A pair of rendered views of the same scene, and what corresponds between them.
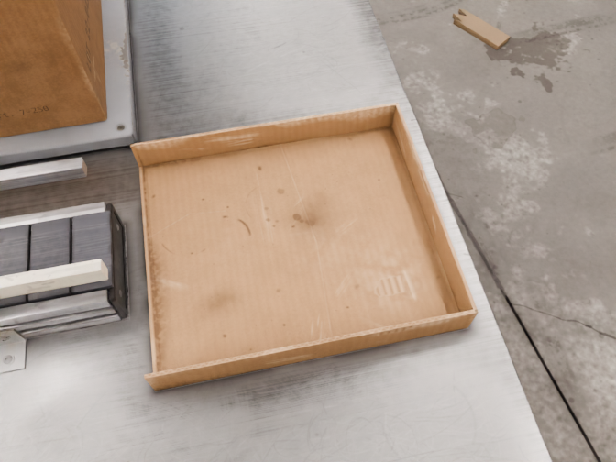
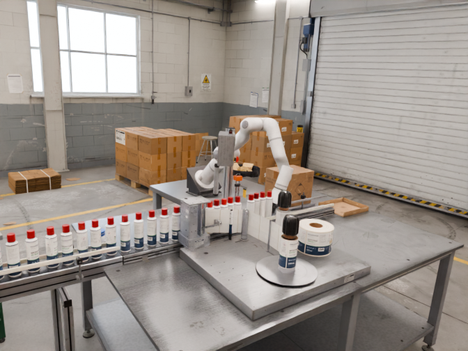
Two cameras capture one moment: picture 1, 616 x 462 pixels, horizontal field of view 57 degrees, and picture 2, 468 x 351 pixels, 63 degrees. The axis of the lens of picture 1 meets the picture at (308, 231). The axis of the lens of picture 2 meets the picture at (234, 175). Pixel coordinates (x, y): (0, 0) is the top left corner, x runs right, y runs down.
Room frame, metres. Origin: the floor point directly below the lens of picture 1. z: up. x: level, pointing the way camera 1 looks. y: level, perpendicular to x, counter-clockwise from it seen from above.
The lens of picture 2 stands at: (-2.01, 2.02, 1.82)
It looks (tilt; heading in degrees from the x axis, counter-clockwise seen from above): 15 degrees down; 336
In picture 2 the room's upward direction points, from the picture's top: 3 degrees clockwise
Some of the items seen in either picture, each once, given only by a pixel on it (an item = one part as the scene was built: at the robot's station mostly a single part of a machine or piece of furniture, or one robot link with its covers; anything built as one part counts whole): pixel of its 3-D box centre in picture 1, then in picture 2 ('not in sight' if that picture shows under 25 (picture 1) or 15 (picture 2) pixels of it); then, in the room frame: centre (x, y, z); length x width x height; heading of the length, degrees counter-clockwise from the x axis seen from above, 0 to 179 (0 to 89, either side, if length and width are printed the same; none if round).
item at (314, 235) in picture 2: not in sight; (314, 237); (-0.35, 0.75, 0.95); 0.20 x 0.20 x 0.14
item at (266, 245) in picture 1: (290, 230); (343, 206); (0.29, 0.02, 0.85); 0.30 x 0.26 x 0.04; 102
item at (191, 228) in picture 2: not in sight; (193, 221); (-0.08, 1.39, 1.01); 0.14 x 0.13 x 0.26; 102
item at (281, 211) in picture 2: not in sight; (283, 215); (-0.17, 0.86, 1.03); 0.09 x 0.09 x 0.30
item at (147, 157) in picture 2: not in sight; (154, 158); (4.11, 0.74, 0.45); 1.20 x 0.84 x 0.89; 21
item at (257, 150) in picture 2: not in sight; (265, 149); (3.94, -1.22, 0.57); 1.20 x 0.85 x 1.14; 111
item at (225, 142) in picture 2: not in sight; (226, 148); (0.15, 1.12, 1.38); 0.17 x 0.10 x 0.19; 157
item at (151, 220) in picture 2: not in sight; (152, 228); (-0.04, 1.62, 0.98); 0.05 x 0.05 x 0.20
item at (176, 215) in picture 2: not in sight; (176, 223); (-0.01, 1.47, 0.98); 0.05 x 0.05 x 0.20
